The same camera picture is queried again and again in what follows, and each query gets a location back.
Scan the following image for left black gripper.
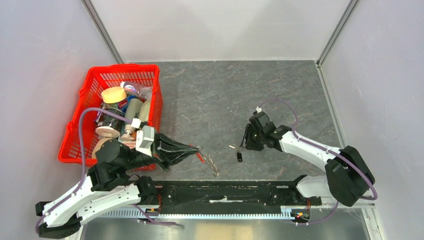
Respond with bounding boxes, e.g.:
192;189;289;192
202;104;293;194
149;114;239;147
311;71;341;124
122;128;201;171

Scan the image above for grey red key holder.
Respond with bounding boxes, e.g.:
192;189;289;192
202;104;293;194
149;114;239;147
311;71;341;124
196;146;220;177

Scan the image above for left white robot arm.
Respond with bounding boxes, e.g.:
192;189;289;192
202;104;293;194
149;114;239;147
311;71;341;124
35;130;200;239

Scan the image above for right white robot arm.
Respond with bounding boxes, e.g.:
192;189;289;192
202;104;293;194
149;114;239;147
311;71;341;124
240;111;376;207

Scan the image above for black key fob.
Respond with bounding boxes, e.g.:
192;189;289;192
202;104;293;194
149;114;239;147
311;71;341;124
229;145;243;163

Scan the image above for cream bottle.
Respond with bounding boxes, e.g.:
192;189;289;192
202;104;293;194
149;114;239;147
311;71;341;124
138;99;151;122

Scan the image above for grey green bottle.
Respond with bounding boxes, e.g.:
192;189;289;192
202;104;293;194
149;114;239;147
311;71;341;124
121;98;143;141

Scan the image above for clear plastic bottle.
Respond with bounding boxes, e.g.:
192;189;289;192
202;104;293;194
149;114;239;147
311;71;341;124
119;81;153;100

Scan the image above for yellow lid dark jar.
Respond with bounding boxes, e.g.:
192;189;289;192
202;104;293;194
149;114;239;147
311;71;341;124
95;86;128;139

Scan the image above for wooden spool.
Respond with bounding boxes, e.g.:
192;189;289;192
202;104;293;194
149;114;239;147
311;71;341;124
91;137;113;159

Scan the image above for red plastic basket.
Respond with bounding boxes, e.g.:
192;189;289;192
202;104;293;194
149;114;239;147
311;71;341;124
58;64;164;172

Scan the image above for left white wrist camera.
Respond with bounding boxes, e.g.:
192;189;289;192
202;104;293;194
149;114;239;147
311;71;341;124
131;118;156;157

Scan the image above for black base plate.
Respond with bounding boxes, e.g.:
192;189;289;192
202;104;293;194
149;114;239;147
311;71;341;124
138;180;322;216

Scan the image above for white slotted cable duct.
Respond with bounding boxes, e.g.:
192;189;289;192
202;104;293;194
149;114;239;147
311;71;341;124
100;207;295;221

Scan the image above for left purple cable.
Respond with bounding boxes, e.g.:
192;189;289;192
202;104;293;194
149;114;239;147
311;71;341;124
35;107;178;235

